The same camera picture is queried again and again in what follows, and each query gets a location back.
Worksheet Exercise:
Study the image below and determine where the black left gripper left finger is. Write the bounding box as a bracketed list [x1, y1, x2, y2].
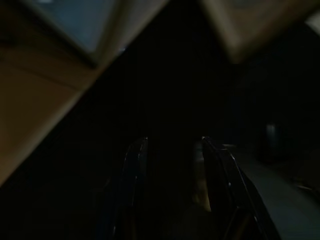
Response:
[109, 136, 149, 240]

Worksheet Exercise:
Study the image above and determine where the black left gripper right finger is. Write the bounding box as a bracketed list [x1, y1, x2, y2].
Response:
[201, 136, 281, 240]

